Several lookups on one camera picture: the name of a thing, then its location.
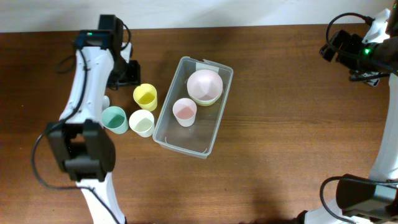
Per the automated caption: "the pink plastic bowl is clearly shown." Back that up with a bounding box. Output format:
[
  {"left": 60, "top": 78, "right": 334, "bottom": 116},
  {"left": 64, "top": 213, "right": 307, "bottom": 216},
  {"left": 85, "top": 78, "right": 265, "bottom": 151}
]
[{"left": 187, "top": 70, "right": 223, "bottom": 101}]

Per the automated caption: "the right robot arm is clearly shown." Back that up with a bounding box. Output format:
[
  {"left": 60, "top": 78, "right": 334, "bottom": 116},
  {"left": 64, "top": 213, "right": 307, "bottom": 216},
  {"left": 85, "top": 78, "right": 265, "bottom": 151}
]
[{"left": 294, "top": 1, "right": 397, "bottom": 224}]

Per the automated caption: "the green plastic cup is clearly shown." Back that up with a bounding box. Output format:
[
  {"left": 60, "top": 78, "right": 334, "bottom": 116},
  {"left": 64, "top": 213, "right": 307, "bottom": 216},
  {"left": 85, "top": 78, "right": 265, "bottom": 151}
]
[{"left": 101, "top": 106, "right": 129, "bottom": 134}]

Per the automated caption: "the yellow plastic cup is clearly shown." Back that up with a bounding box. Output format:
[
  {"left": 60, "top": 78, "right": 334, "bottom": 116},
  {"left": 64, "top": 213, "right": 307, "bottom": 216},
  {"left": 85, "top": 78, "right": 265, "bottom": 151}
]
[{"left": 133, "top": 83, "right": 157, "bottom": 111}]

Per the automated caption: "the grey plastic spoon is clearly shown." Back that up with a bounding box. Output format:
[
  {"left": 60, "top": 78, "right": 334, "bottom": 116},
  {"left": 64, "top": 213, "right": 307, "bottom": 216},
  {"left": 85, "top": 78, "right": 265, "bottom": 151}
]
[{"left": 102, "top": 95, "right": 110, "bottom": 110}]

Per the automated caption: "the cream plastic cup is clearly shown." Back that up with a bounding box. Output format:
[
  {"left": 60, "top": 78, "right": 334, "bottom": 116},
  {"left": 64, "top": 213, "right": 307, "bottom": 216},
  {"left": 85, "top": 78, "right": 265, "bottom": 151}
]
[{"left": 129, "top": 110, "right": 155, "bottom": 138}]

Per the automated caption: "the pink plastic cup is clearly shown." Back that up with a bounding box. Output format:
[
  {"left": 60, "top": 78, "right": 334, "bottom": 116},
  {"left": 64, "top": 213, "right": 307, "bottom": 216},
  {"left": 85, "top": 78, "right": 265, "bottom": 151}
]
[{"left": 172, "top": 98, "right": 197, "bottom": 127}]

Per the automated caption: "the yellow plastic bowl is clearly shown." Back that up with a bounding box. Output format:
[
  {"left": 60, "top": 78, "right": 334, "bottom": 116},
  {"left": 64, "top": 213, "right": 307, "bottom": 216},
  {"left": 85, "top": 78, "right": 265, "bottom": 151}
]
[{"left": 193, "top": 98, "right": 218, "bottom": 106}]

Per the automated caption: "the clear plastic storage container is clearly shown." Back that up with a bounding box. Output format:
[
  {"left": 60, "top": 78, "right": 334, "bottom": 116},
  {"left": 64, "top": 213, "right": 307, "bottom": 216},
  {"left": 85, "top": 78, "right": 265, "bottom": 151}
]
[{"left": 152, "top": 56, "right": 234, "bottom": 159}]

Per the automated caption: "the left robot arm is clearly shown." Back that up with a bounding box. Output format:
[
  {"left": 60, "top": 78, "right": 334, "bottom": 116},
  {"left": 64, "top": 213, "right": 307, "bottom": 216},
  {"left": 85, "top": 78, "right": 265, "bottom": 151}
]
[{"left": 43, "top": 14, "right": 141, "bottom": 223}]

